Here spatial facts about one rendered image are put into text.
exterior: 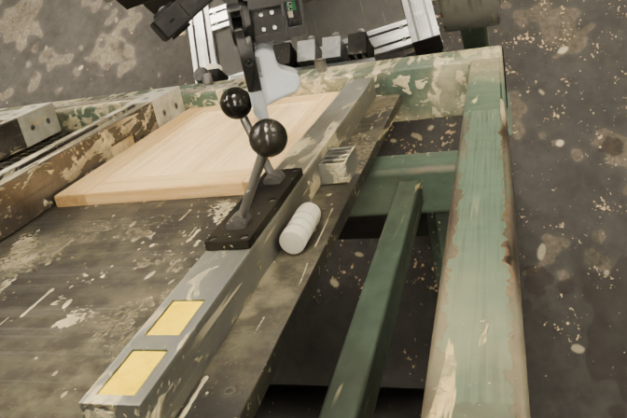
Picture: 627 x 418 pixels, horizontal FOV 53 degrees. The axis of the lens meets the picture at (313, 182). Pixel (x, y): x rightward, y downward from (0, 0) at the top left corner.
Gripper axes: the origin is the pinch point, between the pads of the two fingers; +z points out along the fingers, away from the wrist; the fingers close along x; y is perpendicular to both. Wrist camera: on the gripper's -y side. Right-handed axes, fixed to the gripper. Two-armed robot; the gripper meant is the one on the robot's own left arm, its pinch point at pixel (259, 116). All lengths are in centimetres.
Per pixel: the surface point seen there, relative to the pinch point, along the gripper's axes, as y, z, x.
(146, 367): -10.8, 9.1, -32.5
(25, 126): -54, 8, 68
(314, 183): 5.1, 11.8, 6.0
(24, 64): -105, 8, 218
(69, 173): -33.0, 9.5, 27.1
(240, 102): -1.7, -2.3, -1.1
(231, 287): -4.9, 10.0, -21.4
